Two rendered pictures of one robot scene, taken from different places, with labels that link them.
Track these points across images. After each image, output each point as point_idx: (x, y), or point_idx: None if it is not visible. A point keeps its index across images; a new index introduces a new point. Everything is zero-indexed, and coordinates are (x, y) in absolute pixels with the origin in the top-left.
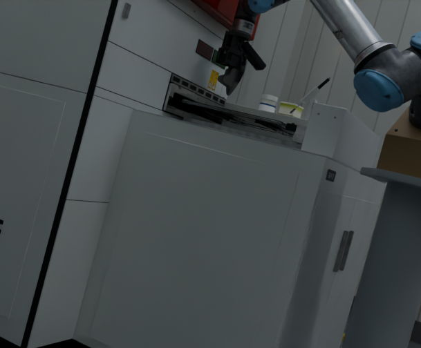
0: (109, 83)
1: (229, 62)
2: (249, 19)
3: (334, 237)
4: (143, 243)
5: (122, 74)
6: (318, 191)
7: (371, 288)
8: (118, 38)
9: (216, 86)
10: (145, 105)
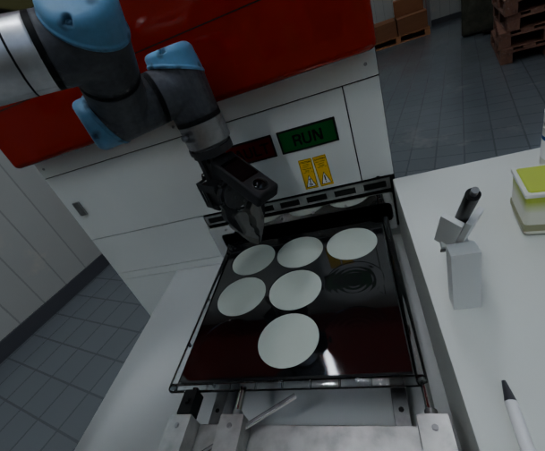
0: (128, 266)
1: (211, 207)
2: (178, 125)
3: None
4: None
5: (133, 253)
6: None
7: None
8: (98, 232)
9: (333, 175)
10: (191, 262)
